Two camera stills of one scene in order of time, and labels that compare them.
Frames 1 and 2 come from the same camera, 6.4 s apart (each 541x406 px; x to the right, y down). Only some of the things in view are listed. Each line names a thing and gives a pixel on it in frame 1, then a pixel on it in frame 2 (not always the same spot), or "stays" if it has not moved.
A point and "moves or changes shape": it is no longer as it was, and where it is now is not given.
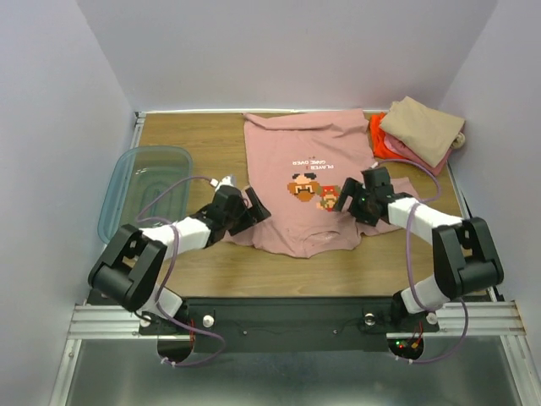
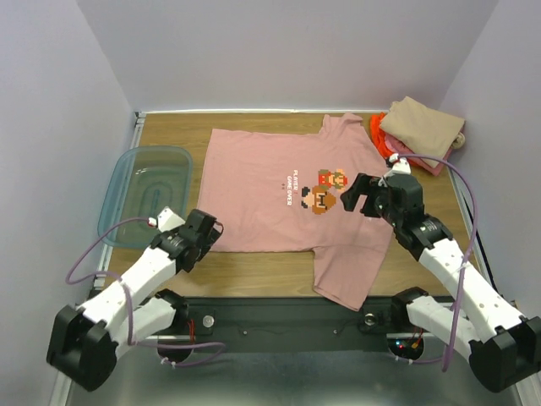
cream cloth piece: x=459 y=140 stays
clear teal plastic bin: x=150 y=187 stays
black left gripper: x=259 y=213 to x=208 y=243
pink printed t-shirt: x=297 y=164 moves or changes shape
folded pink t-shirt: x=401 y=149 stays
